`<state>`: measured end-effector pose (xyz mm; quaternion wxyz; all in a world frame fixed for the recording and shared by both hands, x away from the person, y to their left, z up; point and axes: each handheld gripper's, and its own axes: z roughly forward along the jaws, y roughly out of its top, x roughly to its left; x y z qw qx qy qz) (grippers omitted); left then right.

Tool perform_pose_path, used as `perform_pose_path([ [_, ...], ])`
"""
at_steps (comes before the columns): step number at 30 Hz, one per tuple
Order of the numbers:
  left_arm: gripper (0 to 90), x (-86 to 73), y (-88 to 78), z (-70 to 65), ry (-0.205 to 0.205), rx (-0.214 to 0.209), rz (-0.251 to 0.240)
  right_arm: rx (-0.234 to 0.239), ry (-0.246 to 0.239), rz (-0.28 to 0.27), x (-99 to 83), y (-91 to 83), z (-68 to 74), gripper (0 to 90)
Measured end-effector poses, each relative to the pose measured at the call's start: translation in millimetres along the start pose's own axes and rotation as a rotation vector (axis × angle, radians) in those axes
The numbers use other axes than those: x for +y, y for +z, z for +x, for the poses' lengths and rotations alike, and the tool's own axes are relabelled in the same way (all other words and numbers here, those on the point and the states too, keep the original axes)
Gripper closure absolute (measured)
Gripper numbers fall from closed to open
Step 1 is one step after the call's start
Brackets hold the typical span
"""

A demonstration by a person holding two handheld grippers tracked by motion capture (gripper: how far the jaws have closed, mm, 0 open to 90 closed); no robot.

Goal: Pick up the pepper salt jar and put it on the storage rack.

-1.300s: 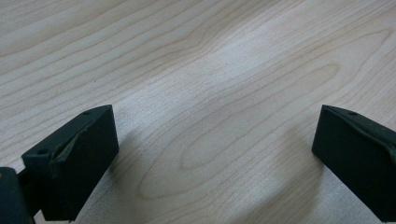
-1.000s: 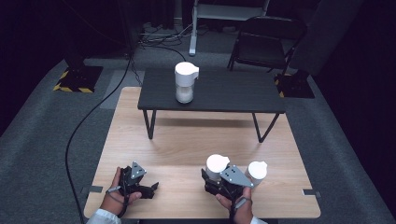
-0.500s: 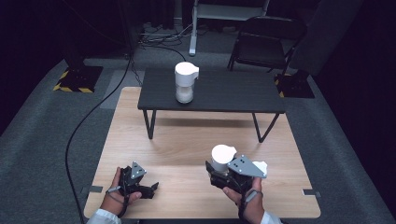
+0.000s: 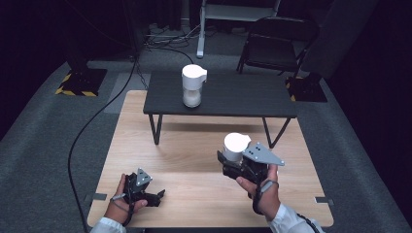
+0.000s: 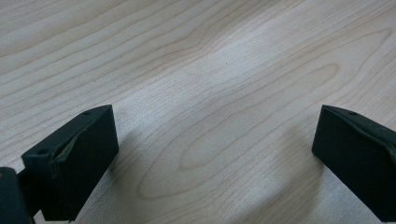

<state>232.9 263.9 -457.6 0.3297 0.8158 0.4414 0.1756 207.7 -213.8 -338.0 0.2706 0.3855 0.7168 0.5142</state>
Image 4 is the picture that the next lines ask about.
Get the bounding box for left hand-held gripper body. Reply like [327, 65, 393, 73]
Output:
[123, 167, 158, 203]

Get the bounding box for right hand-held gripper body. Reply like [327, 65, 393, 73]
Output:
[223, 142, 286, 187]

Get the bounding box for black shelf with metal legs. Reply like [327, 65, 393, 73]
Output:
[143, 71, 298, 150]

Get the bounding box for person's left hand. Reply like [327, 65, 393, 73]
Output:
[104, 173, 149, 225]

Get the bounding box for person's right hand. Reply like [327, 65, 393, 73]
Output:
[235, 164, 281, 221]

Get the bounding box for black folding chair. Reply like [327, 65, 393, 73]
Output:
[236, 17, 321, 78]

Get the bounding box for white metal stand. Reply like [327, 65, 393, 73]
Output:
[195, 0, 282, 59]

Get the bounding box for grey curtain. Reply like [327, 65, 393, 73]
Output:
[300, 0, 379, 81]

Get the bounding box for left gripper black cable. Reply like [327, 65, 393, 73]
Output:
[110, 190, 137, 227]

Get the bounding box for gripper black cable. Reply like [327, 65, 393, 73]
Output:
[252, 180, 280, 216]
[110, 190, 137, 227]

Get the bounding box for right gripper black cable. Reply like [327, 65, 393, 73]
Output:
[252, 180, 280, 216]

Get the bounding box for long black floor cable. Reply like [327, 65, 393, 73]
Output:
[67, 54, 139, 233]

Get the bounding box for striped-edge black base plate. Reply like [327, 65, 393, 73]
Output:
[54, 67, 108, 98]
[285, 75, 328, 103]

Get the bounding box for bundle of floor cables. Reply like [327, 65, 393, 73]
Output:
[144, 22, 200, 50]

